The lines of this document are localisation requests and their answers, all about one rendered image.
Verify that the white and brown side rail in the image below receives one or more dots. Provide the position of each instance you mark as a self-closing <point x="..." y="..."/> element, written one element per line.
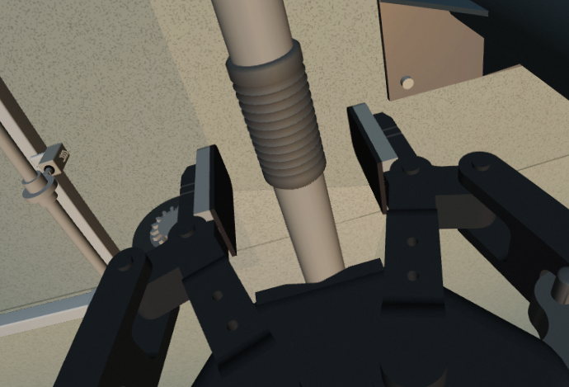
<point x="80" y="213"/>

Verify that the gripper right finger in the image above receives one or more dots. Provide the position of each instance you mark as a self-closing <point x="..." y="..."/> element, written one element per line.
<point x="411" y="248"/>

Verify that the brown panel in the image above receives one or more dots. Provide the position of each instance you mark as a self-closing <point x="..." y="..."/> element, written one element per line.
<point x="426" y="57"/>

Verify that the beige round knob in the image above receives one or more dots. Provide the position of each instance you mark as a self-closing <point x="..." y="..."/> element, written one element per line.
<point x="407" y="82"/>

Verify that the thin beige pole with rings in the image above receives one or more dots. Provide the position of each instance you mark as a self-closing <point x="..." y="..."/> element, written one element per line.
<point x="66" y="226"/>

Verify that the beige tube with ribbed grip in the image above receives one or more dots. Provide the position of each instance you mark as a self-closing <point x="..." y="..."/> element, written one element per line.
<point x="275" y="137"/>

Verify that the small beige box with knob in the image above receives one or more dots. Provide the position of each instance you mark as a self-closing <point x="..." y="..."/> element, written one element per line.
<point x="53" y="157"/>

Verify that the light grey bar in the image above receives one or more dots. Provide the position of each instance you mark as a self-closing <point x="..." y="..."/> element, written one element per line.
<point x="40" y="315"/>

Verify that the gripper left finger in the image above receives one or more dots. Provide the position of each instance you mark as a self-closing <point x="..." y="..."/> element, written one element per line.
<point x="213" y="200"/>

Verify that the dark blue bulky body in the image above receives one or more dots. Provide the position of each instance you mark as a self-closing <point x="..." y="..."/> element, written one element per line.
<point x="524" y="13"/>

